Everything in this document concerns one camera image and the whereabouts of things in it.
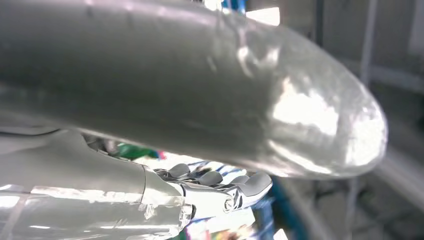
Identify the green plastic crate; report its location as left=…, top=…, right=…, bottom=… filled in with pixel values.
left=116, top=142, right=161, bottom=161

